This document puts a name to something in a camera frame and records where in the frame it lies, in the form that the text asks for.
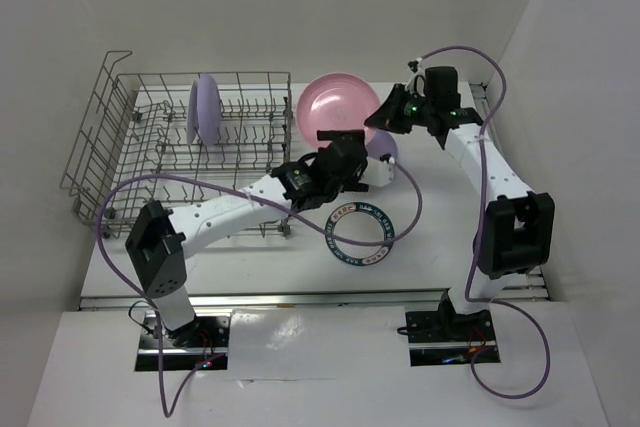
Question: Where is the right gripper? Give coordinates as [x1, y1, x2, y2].
[366, 83, 436, 134]

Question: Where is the purple plate front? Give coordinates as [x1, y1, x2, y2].
[365, 129, 399, 159]

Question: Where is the purple plate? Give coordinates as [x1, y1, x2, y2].
[196, 74, 222, 146]
[365, 129, 399, 159]

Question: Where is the pink plate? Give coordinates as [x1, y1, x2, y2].
[295, 73, 381, 148]

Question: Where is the white plate green rim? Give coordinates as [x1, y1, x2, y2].
[325, 202, 395, 268]

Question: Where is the grey wire dish rack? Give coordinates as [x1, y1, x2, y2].
[60, 50, 293, 238]

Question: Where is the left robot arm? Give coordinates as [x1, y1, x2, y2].
[125, 130, 367, 346]

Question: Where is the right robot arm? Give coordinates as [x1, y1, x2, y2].
[365, 67, 555, 341]

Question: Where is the pale lilac plate rear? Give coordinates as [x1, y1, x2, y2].
[186, 81, 198, 145]

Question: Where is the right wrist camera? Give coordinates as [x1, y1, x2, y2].
[405, 57, 426, 97]

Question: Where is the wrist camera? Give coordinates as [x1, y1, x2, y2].
[405, 57, 426, 97]
[360, 153, 395, 188]

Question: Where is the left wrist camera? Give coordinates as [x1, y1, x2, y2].
[360, 153, 395, 188]

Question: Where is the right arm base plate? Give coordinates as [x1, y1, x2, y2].
[396, 310, 501, 367]

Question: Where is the aluminium rail frame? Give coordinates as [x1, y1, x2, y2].
[77, 81, 551, 312]

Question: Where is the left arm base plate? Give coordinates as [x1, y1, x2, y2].
[134, 314, 231, 372]

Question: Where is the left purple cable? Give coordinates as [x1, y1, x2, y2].
[95, 151, 425, 403]

